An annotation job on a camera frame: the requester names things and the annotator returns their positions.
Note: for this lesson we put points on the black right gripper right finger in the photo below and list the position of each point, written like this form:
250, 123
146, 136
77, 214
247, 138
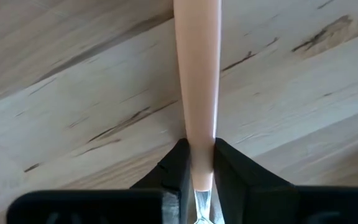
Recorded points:
247, 186

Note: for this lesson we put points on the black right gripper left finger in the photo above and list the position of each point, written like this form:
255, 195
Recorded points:
172, 174

